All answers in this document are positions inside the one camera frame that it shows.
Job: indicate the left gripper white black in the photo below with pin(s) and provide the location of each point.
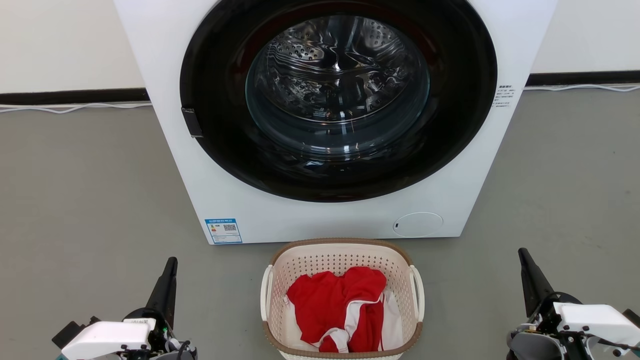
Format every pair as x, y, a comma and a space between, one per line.
107, 337

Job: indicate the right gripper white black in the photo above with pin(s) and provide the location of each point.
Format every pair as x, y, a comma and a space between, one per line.
595, 320

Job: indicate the cream perforated laundry basket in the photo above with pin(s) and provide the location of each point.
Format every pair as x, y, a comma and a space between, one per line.
310, 262

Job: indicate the blue energy label sticker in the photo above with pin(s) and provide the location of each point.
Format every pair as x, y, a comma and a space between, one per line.
223, 231

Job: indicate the round white filter cover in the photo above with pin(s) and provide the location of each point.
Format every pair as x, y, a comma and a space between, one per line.
417, 225

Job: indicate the white garment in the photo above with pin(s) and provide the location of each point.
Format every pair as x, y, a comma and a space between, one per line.
392, 325

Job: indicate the red garment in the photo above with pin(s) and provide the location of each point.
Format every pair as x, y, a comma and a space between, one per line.
325, 300

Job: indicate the white text sticker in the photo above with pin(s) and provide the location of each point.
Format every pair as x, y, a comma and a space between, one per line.
503, 96

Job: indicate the black round washer door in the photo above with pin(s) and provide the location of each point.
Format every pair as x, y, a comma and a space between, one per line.
215, 100

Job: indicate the black baseboard strip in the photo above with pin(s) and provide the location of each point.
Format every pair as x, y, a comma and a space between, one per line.
585, 78
75, 96

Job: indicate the white front-load washing machine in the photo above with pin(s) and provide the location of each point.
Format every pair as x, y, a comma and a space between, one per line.
165, 60

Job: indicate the steel washer drum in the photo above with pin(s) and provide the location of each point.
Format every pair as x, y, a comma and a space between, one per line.
337, 80

